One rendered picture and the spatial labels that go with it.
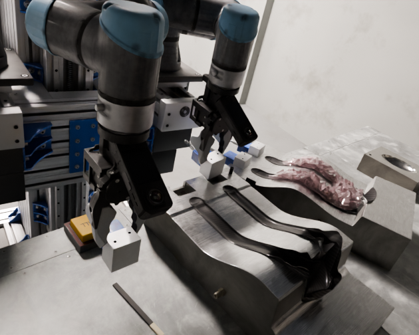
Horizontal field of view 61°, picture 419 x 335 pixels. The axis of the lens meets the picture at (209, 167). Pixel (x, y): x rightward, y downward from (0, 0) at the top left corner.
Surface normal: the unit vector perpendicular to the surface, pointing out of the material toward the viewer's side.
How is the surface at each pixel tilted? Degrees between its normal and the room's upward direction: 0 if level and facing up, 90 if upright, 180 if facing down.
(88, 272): 0
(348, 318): 0
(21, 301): 0
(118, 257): 90
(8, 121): 90
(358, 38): 90
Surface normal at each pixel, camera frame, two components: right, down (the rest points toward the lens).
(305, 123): -0.80, 0.16
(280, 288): 0.27, -0.78
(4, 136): 0.56, 0.53
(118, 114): -0.15, 0.49
